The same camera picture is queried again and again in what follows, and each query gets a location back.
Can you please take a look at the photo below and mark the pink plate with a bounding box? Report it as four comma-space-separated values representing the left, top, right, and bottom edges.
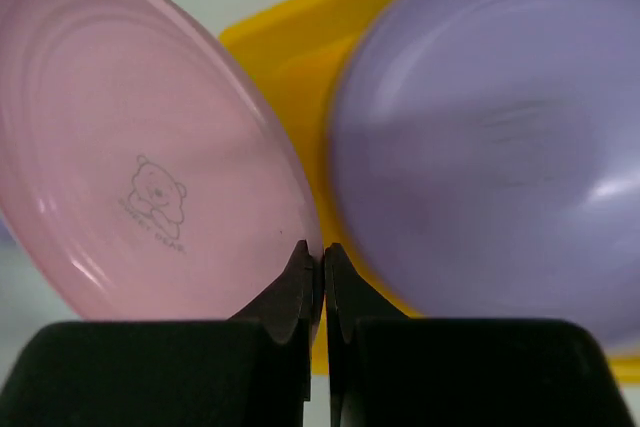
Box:
1, 0, 323, 320

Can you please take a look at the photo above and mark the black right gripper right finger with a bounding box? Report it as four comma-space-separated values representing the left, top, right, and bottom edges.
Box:
324, 244, 633, 426

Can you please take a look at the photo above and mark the yellow plastic bin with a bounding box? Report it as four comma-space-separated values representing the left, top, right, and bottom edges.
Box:
218, 0, 640, 383

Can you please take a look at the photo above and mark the purple plate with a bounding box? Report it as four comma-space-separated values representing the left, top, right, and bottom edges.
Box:
327, 0, 640, 351

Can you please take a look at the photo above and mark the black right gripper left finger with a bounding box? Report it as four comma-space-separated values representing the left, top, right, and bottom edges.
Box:
1, 242, 315, 426

